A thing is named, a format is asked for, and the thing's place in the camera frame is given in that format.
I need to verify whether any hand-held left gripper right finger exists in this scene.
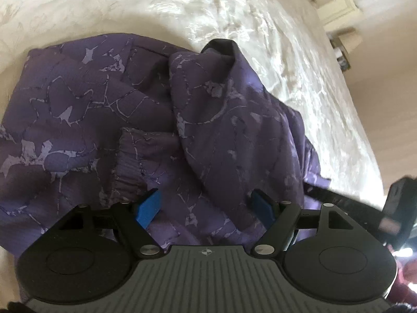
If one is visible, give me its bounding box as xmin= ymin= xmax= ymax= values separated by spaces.
xmin=251 ymin=189 xmax=359 ymax=258

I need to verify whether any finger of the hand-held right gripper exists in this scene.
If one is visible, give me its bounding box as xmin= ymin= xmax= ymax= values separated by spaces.
xmin=200 ymin=38 xmax=243 ymax=60

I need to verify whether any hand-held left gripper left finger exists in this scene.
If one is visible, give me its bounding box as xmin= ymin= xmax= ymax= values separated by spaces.
xmin=49 ymin=187 xmax=163 ymax=260

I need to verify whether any purple patterned hooded jacket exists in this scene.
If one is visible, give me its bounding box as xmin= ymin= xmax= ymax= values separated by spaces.
xmin=0 ymin=33 xmax=333 ymax=258

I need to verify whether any bed with cream bedspread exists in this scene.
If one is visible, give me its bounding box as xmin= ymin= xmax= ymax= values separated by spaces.
xmin=0 ymin=0 xmax=383 ymax=304

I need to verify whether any cream tufted headboard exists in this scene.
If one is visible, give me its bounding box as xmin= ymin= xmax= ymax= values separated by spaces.
xmin=298 ymin=0 xmax=372 ymax=40

